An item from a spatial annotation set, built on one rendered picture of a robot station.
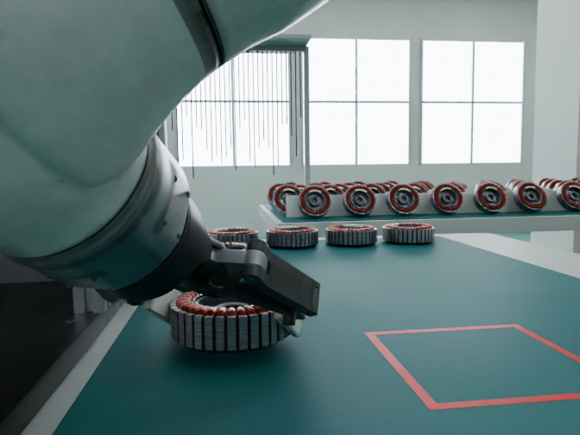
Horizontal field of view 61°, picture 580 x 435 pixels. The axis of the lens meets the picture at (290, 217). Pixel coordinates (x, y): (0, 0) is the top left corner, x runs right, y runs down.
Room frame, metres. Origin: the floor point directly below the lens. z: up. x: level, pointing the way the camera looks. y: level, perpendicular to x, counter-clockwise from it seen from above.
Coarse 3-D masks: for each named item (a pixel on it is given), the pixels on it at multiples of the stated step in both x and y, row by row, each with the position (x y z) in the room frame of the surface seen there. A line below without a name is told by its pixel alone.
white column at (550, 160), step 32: (544, 0) 3.86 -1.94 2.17; (576, 0) 3.51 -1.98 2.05; (544, 32) 3.85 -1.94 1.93; (576, 32) 3.50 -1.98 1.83; (544, 64) 3.83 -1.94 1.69; (576, 64) 3.49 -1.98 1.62; (544, 96) 3.82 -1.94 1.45; (576, 96) 3.47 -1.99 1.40; (544, 128) 3.81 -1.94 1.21; (576, 128) 3.46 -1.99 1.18; (544, 160) 3.80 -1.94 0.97; (576, 160) 3.45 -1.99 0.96
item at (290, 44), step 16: (256, 48) 4.00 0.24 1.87; (272, 48) 4.02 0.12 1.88; (288, 48) 4.03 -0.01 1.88; (304, 48) 4.05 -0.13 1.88; (272, 64) 4.03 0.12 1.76; (304, 64) 4.05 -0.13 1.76; (224, 80) 3.99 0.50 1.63; (272, 80) 4.03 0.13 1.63; (304, 80) 4.05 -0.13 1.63; (224, 96) 3.98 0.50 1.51; (272, 96) 4.03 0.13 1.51; (304, 96) 4.06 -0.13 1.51; (176, 112) 3.94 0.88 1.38; (224, 112) 3.98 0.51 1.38; (272, 112) 4.03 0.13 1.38; (304, 112) 4.07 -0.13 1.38; (240, 128) 4.00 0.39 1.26; (304, 128) 4.08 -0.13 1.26; (192, 144) 3.95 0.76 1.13; (192, 160) 3.95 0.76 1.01
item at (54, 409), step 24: (264, 240) 1.15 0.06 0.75; (456, 240) 1.11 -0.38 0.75; (480, 240) 1.11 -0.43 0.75; (504, 240) 1.10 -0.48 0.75; (552, 264) 0.81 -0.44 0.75; (576, 264) 0.81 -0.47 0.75; (120, 312) 0.56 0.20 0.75; (96, 360) 0.42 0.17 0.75; (72, 384) 0.37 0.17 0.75; (48, 408) 0.33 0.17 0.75; (24, 432) 0.30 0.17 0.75; (48, 432) 0.30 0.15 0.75
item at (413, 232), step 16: (352, 224) 1.11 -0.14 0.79; (400, 224) 1.12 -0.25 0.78; (416, 224) 1.11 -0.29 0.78; (224, 240) 0.98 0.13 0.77; (240, 240) 0.99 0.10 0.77; (272, 240) 1.02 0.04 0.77; (288, 240) 1.00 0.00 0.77; (304, 240) 1.00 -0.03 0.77; (336, 240) 1.03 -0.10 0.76; (352, 240) 1.02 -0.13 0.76; (368, 240) 1.02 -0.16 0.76; (384, 240) 1.07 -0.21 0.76; (400, 240) 1.04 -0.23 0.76; (416, 240) 1.04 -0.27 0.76; (432, 240) 1.05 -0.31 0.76
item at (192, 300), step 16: (176, 304) 0.43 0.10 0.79; (192, 304) 0.42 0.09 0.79; (208, 304) 0.47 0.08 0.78; (224, 304) 0.46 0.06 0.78; (240, 304) 0.46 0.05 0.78; (176, 320) 0.41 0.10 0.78; (192, 320) 0.40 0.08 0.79; (208, 320) 0.39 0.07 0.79; (224, 320) 0.40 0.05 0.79; (240, 320) 0.39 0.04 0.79; (256, 320) 0.40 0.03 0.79; (272, 320) 0.41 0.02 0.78; (176, 336) 0.42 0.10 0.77; (192, 336) 0.40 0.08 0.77; (208, 336) 0.39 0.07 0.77; (224, 336) 0.40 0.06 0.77; (240, 336) 0.39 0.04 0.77; (256, 336) 0.40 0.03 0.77; (272, 336) 0.41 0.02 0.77
